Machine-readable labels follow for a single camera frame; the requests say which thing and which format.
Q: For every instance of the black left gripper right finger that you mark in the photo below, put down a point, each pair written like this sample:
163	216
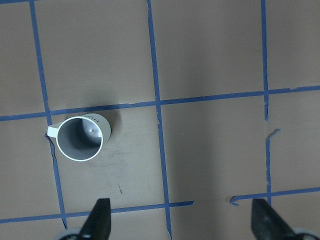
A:
266	223

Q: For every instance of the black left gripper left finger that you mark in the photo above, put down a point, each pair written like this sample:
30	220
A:
98	223

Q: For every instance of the white plastic mug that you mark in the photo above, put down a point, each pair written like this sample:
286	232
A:
81	138

